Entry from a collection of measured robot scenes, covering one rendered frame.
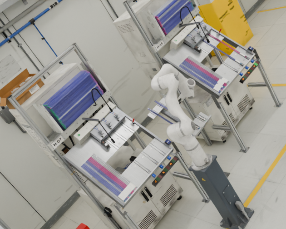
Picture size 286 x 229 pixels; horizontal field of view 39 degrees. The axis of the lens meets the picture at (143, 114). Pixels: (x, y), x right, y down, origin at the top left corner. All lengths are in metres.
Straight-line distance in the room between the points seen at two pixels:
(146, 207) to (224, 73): 1.56
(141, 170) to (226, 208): 0.79
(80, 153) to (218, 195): 1.25
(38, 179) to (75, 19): 2.06
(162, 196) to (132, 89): 2.12
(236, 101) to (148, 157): 1.52
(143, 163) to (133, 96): 2.29
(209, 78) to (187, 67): 0.25
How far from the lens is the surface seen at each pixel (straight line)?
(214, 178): 3.38
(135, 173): 3.57
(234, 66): 4.33
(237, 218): 3.67
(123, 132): 3.76
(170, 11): 4.29
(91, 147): 3.70
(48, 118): 3.54
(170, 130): 3.15
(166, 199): 4.16
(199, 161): 3.28
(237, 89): 4.74
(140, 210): 3.97
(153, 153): 3.66
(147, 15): 4.16
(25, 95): 3.81
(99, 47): 5.51
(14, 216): 5.21
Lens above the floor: 2.61
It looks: 24 degrees down
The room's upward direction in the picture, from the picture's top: 34 degrees counter-clockwise
